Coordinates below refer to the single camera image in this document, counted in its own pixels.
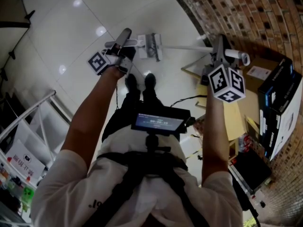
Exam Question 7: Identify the person's left forearm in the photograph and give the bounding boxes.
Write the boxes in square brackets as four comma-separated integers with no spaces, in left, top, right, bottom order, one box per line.
[61,66,127,172]

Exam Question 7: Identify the person's right black shoe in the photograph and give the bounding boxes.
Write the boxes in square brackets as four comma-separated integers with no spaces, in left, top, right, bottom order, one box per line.
[144,72,157,89]

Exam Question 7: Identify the person's black shoe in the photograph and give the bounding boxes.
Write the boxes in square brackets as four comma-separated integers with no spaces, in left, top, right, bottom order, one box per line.
[144,72,157,89]
[125,73,138,92]

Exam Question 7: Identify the black flat carton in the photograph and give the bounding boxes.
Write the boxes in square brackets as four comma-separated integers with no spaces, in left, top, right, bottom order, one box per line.
[258,58,294,111]

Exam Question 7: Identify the black chest-mounted monitor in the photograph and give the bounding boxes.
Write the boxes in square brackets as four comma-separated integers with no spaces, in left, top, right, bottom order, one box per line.
[130,106,192,137]

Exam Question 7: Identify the white metal shelf rack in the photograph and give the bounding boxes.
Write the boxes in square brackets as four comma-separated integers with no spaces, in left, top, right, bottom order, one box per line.
[0,90,74,227]

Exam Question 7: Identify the black chest harness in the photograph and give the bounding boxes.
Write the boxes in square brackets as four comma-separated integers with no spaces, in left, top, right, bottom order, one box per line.
[96,150,211,227]

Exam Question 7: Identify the yellow black strap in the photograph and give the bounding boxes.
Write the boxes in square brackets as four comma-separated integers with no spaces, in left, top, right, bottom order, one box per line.
[186,147,204,161]

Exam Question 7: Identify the green plastic toy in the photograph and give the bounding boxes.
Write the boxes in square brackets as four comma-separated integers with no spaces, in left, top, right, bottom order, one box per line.
[21,185,36,207]

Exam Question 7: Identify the black hard case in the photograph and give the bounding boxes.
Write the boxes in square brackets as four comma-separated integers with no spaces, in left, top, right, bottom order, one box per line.
[230,148,273,195]

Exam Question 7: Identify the open wooden crate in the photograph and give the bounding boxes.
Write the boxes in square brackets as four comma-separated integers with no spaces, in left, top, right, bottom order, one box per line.
[227,138,240,162]

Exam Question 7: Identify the person's black trousers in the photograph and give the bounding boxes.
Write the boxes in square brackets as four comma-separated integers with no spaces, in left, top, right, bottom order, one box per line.
[101,86,187,143]

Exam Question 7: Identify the yellow cardboard piece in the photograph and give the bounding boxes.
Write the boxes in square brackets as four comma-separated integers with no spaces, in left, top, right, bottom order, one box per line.
[181,55,210,107]

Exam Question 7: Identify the black monitor mount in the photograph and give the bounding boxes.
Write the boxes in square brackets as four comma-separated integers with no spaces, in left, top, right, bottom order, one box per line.
[144,134,171,154]

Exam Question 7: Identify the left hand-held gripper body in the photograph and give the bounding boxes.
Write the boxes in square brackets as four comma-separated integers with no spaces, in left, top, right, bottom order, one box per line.
[87,46,133,78]

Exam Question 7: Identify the person's right forearm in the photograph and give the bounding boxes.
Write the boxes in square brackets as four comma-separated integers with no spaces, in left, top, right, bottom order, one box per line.
[201,90,230,186]

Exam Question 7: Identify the pack of plastic bottles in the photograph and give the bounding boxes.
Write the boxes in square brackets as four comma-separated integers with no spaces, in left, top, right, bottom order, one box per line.
[237,133,252,152]

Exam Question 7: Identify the white paper sign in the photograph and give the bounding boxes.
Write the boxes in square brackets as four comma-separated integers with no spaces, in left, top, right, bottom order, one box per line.
[6,138,46,186]

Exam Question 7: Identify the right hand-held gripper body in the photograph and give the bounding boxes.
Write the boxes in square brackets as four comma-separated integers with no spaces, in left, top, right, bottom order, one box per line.
[201,57,246,103]

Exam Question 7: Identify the person's white shirt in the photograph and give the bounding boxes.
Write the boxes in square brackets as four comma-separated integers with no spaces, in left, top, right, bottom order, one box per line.
[30,132,244,227]

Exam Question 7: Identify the dark box with yellow flap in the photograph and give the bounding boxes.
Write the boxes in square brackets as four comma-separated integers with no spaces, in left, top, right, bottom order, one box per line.
[245,115,261,139]

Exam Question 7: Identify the beige office partition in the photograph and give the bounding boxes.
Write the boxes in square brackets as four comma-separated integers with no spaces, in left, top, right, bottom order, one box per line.
[0,0,36,29]
[0,21,31,80]

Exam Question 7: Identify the person's left black shoe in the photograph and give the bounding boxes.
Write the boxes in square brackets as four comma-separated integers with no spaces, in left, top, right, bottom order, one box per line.
[125,73,138,92]

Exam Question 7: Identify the black carton with white side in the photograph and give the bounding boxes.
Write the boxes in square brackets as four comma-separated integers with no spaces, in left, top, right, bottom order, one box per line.
[259,72,303,162]

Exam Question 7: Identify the brown cardboard box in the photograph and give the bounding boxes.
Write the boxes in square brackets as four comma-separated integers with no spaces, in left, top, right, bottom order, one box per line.
[241,56,280,118]

